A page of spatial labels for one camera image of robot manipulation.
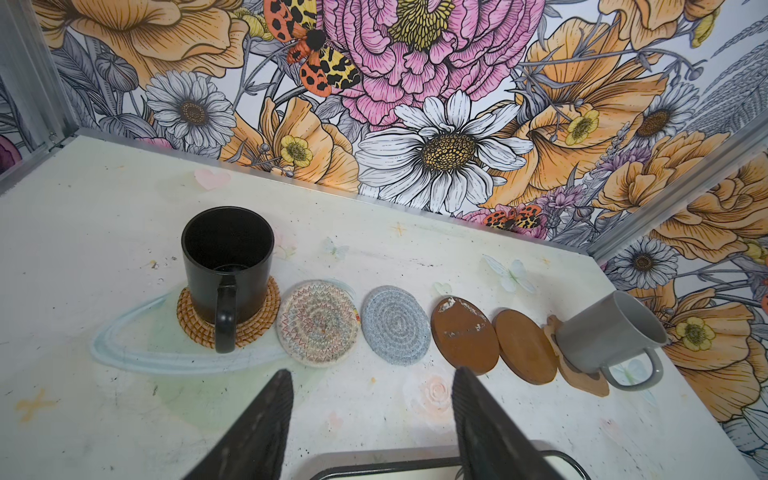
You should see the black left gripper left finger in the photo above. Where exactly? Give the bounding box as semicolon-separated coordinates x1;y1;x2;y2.
186;369;294;480

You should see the scratched dark brown wooden coaster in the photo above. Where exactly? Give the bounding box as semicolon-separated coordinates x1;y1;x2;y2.
431;296;500;376

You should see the aluminium corner post right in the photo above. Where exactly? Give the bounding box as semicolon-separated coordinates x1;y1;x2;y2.
586;111;767;263

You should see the white strawberry print tray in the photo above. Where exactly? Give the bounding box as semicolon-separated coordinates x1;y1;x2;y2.
311;450;590;480

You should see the cork paw print coaster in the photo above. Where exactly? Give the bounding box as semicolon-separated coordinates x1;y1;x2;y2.
543;315;610;398

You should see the aluminium corner post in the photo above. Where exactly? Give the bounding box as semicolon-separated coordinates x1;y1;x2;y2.
1;1;79;152
586;111;767;263

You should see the grey mug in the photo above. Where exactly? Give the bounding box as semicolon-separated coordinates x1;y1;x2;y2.
554;291;668;391

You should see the round woven rattan coaster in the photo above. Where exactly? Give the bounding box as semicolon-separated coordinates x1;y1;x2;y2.
176;276;281;349

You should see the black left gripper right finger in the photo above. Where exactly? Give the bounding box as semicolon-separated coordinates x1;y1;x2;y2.
451;367;561;480

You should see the aluminium corner post left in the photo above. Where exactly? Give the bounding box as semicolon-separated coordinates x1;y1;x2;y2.
1;1;79;152

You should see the black mug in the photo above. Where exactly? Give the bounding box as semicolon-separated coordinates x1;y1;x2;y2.
181;206;275;353

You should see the plain brown wooden coaster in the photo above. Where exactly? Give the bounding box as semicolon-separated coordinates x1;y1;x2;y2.
493;309;558;385

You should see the grey-blue braided rope coaster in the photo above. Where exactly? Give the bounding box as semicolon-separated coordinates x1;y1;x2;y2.
361;285;431;366

